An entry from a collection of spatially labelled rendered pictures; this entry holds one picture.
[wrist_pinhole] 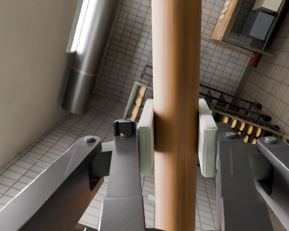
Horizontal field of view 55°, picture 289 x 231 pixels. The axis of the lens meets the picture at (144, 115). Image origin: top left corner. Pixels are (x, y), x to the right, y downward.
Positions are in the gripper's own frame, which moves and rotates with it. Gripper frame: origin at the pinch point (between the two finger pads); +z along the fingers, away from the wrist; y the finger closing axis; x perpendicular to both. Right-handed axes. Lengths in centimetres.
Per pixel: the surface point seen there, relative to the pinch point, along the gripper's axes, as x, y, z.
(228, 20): 21, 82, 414
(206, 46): -18, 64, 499
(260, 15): 27, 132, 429
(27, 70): -20, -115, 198
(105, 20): 21, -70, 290
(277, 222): -125, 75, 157
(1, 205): -110, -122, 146
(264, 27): 10, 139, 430
